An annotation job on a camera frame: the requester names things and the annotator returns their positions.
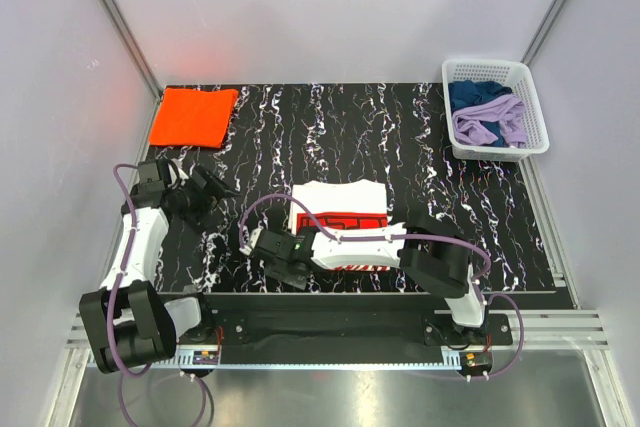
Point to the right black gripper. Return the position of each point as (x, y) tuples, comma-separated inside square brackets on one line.
[(280, 273)]

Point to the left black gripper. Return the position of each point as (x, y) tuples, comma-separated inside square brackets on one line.
[(213, 191)]

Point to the white t shirt red print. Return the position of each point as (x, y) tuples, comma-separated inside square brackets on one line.
[(351, 206)]

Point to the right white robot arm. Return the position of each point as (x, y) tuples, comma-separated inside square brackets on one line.
[(427, 251)]

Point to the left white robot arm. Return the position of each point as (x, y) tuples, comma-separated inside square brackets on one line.
[(128, 325)]

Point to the folded orange t shirt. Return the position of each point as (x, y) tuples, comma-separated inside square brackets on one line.
[(189, 117)]

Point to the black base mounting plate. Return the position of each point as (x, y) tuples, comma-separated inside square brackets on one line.
[(367, 327)]

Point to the dark blue t shirt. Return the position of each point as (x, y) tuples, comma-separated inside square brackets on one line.
[(467, 94)]

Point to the lilac t shirt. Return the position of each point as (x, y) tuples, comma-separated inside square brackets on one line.
[(507, 110)]

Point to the white plastic laundry basket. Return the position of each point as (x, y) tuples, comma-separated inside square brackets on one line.
[(511, 74)]

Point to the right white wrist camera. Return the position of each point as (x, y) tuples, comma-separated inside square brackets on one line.
[(251, 242)]

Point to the slotted cable duct rail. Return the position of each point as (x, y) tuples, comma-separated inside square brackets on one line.
[(190, 359)]

